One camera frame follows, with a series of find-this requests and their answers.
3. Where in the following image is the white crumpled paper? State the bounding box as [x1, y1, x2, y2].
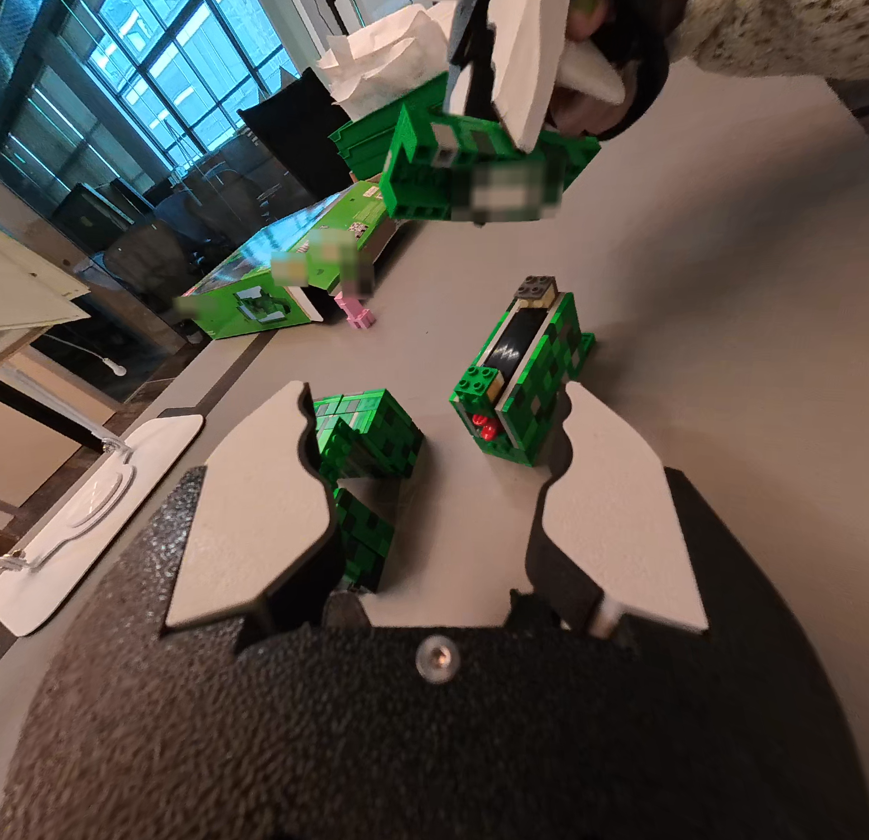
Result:
[316, 1, 476, 122]

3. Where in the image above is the person's right hand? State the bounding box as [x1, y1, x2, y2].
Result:
[549, 0, 698, 139]

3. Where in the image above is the hollow green lego block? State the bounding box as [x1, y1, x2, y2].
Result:
[448, 275, 597, 469]

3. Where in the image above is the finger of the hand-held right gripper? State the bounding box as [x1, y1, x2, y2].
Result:
[443, 1, 497, 119]
[487, 0, 573, 155]

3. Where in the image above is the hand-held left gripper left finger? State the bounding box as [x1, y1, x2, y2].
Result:
[162, 379, 347, 643]

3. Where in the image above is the large green lego assembly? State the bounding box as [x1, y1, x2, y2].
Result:
[314, 388, 425, 593]

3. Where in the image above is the green cardboard set box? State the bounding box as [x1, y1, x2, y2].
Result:
[178, 180, 399, 342]

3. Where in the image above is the dark office chair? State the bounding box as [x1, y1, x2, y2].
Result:
[102, 218, 194, 314]
[153, 164, 269, 246]

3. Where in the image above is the stack of green bins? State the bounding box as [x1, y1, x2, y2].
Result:
[328, 71, 450, 183]

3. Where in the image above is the white desk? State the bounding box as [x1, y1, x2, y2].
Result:
[0, 232, 91, 362]

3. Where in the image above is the window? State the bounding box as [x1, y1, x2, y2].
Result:
[0, 0, 303, 196]

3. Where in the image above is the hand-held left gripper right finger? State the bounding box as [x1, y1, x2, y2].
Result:
[525, 380, 711, 640]

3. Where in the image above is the green lego panel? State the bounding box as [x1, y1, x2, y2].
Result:
[379, 72, 602, 224]

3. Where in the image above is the black chair back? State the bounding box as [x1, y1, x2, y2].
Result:
[238, 67, 354, 199]

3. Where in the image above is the white cable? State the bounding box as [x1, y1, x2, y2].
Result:
[41, 334, 128, 379]

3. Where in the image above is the pink lego pig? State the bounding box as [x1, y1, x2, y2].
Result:
[333, 288, 378, 330]

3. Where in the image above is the white flat board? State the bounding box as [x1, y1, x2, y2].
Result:
[0, 414, 206, 638]

